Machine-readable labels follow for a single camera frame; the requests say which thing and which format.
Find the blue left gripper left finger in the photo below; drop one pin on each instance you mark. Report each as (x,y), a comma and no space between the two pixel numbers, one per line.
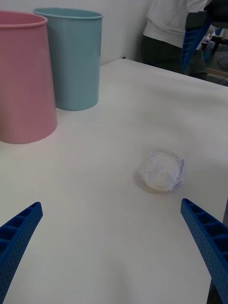
(16,240)

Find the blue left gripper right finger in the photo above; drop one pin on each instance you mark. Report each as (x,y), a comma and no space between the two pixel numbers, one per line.
(209,242)

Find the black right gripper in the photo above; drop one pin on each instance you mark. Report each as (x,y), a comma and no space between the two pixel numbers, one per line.
(219,10)

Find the white paper ball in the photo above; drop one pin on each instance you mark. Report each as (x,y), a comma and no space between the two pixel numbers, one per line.
(161,171)

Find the person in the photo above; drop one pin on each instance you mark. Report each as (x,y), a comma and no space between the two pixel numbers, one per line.
(166,23)

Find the pale blue plastic waste bin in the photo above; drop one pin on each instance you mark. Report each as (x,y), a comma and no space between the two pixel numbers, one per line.
(76,66)

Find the pink plastic waste bin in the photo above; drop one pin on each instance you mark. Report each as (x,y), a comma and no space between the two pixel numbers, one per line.
(23,83)

